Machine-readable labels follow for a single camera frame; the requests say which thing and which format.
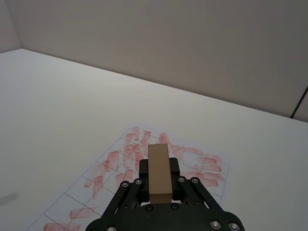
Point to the thin dark pole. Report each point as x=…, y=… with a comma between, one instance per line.
x=300, y=102

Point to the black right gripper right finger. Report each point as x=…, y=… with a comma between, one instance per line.
x=175, y=183

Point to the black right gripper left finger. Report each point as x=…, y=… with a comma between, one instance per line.
x=144, y=183

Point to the tan rectangular block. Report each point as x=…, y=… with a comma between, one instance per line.
x=159, y=168

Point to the white paper with red marks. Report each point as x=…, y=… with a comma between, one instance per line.
x=79, y=199

